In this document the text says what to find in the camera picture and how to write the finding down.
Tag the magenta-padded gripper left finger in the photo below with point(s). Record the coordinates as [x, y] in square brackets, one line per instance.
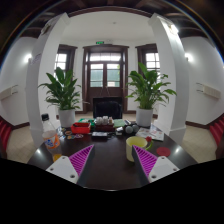
[63, 168]

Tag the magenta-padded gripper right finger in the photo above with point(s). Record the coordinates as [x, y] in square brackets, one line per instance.
[161, 168]

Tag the orange soda plastic bottle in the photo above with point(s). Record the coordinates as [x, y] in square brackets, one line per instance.
[51, 140]

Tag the flat round red coaster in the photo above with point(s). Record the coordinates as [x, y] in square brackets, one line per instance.
[163, 152]

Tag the red plastic box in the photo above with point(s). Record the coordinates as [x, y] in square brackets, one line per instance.
[80, 128]

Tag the grey-headed microphone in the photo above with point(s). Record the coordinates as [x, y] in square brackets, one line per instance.
[135, 128]
[129, 130]

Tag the flat black device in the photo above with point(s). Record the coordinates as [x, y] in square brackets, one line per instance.
[99, 134]

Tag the dark tray of small jars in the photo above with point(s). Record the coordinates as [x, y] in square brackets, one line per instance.
[104, 123]

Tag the green notebook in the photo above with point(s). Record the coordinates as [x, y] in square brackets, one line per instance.
[119, 123]

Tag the red carpeted staircase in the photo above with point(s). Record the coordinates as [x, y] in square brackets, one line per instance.
[5, 131]
[218, 131]

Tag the black office chair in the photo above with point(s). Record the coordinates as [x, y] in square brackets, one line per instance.
[107, 109]

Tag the leafy plant in white pot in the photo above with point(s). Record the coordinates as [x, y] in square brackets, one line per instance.
[146, 90]
[65, 93]

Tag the dark wooden double door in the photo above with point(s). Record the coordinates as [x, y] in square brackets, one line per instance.
[105, 91]

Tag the dark-framed window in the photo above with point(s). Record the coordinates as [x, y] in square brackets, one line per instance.
[61, 60]
[151, 58]

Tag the green exit sign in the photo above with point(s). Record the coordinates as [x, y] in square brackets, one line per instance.
[99, 42]

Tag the bright pillar lamp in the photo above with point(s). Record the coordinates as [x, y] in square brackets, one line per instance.
[174, 29]

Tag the glowing wall lamp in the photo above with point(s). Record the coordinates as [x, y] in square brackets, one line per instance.
[189, 57]
[28, 58]

